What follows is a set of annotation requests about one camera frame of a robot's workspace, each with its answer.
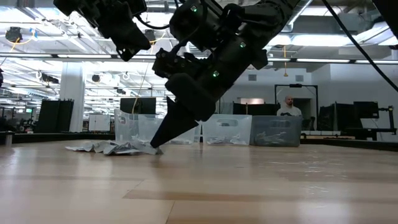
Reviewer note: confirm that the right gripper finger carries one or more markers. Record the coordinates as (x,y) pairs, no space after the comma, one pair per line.
(174,124)

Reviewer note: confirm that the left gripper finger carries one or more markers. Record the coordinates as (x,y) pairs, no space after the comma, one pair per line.
(127,55)

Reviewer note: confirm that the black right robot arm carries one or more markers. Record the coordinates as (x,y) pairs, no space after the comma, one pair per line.
(236,46)

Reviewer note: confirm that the black monitor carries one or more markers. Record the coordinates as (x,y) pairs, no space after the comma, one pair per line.
(146,105)

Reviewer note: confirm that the large clear plastic bin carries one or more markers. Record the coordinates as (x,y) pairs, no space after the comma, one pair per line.
(130,124)

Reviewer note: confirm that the long ceiling light bar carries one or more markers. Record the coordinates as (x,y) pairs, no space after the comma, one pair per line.
(84,56)

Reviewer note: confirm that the small clear plastic bin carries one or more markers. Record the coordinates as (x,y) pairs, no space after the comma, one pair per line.
(230,127)

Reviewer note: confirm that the black low partition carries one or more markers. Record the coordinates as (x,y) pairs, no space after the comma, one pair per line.
(255,109)

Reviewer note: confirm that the white building pillar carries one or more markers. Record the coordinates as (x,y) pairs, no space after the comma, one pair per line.
(73,93)

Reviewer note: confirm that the white cabinet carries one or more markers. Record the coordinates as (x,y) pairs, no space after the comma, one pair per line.
(99,123)

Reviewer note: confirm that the long white bandage wrapper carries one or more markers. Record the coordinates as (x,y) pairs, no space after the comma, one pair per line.
(270,137)

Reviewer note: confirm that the grey plastic bin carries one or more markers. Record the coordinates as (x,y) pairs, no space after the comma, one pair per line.
(276,124)

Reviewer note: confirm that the black room divider panel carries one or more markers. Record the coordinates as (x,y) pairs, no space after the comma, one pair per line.
(54,115)

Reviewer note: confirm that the person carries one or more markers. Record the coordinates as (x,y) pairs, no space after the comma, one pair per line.
(289,107)

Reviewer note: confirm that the green exit sign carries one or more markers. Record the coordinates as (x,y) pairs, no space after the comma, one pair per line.
(29,110)

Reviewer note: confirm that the black desk monitors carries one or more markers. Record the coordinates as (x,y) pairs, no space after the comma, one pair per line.
(342,115)

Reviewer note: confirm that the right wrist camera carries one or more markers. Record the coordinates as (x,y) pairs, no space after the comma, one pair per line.
(174,65)

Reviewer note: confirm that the black frame stand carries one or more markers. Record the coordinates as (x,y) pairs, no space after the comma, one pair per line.
(295,85)

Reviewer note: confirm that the black post stand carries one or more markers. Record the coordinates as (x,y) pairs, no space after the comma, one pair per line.
(390,121)

